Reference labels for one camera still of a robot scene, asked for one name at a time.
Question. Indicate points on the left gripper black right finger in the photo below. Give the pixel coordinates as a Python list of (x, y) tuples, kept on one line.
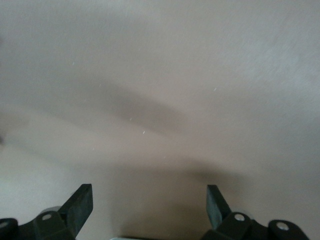
[(220, 220)]

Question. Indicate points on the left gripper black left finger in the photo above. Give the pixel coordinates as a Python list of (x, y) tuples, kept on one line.
[(75, 215)]

